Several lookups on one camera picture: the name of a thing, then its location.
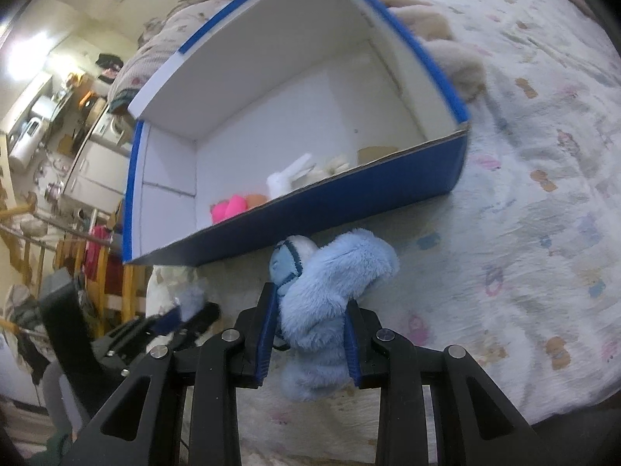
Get white washing machine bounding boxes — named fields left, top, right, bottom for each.
left=92, top=107, right=134, bottom=149

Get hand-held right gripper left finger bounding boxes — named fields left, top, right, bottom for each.
left=61, top=282, right=279, bottom=466

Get cream plush toy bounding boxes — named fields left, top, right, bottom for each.
left=310, top=154, right=351, bottom=180

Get white rabbit plush toy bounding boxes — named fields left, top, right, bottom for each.
left=265, top=153, right=318, bottom=201

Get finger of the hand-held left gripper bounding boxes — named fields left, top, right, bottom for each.
left=99, top=307, right=186, bottom=357
left=167, top=301, right=221, bottom=348

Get red hanging garment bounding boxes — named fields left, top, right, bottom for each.
left=80, top=226, right=122, bottom=297

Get blue and white cardboard box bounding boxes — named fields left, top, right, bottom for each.
left=119, top=0, right=472, bottom=268

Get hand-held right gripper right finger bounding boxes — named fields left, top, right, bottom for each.
left=343, top=301, right=549, bottom=466

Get light blue plush toy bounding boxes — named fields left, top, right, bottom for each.
left=269, top=228, right=401, bottom=403

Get white floor cabinet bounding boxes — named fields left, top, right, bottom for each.
left=61, top=138, right=132, bottom=214

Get beige fluffy blanket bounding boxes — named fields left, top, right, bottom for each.
left=378, top=0, right=487, bottom=104

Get tan paper card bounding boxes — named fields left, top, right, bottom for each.
left=356, top=144, right=397, bottom=163

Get black hanging clothing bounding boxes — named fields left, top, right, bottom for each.
left=95, top=53, right=124, bottom=83

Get white wall cabinets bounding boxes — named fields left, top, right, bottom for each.
left=2, top=70, right=55, bottom=132

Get white water heater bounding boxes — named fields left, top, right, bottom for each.
left=7, top=129, right=42, bottom=170

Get pink plush toy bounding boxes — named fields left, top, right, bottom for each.
left=210, top=194, right=248, bottom=225

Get wooden drying rack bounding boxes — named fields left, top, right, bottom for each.
left=0, top=194, right=146, bottom=336

